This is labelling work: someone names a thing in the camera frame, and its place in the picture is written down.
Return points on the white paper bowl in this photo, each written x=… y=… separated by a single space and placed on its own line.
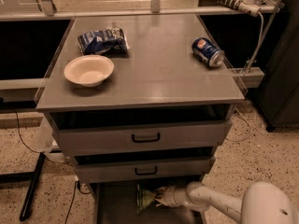
x=89 y=70

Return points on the green jalapeno chip bag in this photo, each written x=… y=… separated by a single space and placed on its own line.
x=144 y=198

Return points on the top grey drawer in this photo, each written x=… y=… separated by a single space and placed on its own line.
x=80 y=142

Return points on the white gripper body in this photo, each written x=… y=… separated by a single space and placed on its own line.
x=170 y=197

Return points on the bottom open grey drawer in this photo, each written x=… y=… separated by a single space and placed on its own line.
x=116 y=203

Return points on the blue chip bag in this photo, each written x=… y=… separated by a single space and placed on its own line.
x=102 y=41

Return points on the grey drawer cabinet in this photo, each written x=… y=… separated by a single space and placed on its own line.
x=157 y=81

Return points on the white power strip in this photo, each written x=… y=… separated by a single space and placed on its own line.
x=245 y=6

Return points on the blue soda can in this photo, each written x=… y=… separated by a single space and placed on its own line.
x=207 y=52

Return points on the dark grey side cabinet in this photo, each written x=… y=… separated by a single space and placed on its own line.
x=278 y=95

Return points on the middle grey drawer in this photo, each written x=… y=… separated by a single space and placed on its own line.
x=133 y=170

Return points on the black metal table leg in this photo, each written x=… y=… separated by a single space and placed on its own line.
x=32 y=178

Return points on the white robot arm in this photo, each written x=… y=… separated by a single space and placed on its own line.
x=262 y=203

